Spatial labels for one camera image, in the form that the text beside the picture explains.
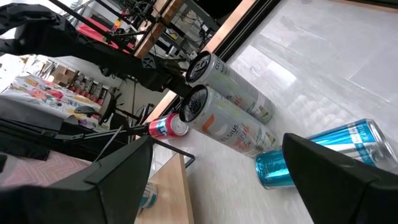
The red can blue-white print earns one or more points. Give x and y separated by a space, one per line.
168 126

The cardboard box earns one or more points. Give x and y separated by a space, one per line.
62 74

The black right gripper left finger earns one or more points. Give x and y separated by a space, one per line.
77 205

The black office chair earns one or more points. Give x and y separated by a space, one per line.
109 105

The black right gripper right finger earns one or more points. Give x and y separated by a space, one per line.
342 199

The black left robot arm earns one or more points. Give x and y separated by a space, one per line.
93 53

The light blue silver energy can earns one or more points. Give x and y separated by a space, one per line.
150 194

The wooden shelf black metal frame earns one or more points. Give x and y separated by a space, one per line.
168 193

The blue silver Red Bull can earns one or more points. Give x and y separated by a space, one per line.
339 137

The white Celsius can black lid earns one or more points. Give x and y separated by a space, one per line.
227 124
230 84

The floral printed cloth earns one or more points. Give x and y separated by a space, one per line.
46 93

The red mat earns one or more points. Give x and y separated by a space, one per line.
93 32

